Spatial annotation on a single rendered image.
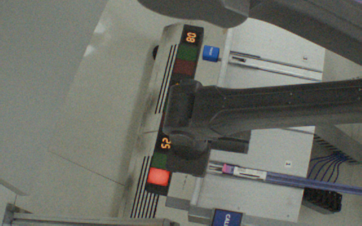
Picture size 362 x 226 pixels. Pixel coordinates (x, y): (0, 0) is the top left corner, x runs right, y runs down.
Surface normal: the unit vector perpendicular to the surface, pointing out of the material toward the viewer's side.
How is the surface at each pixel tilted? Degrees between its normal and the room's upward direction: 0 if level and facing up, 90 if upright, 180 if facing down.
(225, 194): 45
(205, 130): 90
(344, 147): 0
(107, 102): 0
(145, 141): 90
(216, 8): 91
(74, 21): 0
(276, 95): 80
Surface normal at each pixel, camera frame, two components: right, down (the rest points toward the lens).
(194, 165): -0.05, -0.37
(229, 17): -0.18, 0.93
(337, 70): 0.66, -0.13
